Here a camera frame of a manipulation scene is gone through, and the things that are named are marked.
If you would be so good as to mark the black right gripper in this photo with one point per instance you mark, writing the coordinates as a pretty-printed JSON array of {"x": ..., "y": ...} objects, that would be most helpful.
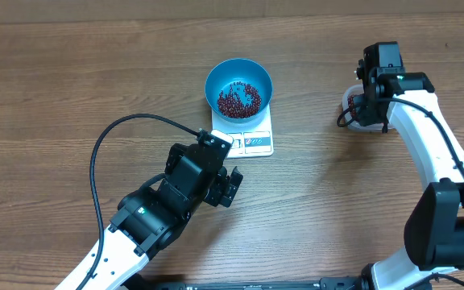
[{"x": 366, "y": 116}]

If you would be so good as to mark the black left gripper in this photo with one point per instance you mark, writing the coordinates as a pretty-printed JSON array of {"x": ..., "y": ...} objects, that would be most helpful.
[{"x": 224, "y": 188}]

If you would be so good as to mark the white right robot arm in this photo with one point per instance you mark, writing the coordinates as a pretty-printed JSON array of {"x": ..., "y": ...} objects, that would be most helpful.
[{"x": 434, "y": 232}]

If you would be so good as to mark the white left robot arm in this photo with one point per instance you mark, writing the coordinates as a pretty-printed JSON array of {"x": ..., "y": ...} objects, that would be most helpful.
[{"x": 154, "y": 216}]

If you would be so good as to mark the white digital kitchen scale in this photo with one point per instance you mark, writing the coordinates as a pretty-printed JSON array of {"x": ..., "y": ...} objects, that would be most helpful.
[{"x": 251, "y": 139}]

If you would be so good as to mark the red beans in bowl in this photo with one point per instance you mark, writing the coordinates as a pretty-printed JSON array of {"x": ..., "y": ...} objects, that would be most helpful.
[{"x": 241, "y": 100}]

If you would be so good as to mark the blue plastic bowl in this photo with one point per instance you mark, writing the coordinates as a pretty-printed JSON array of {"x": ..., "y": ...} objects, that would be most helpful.
[{"x": 238, "y": 69}]

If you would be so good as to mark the clear plastic food container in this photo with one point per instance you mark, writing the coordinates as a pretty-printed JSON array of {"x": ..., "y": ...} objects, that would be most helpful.
[{"x": 351, "y": 124}]

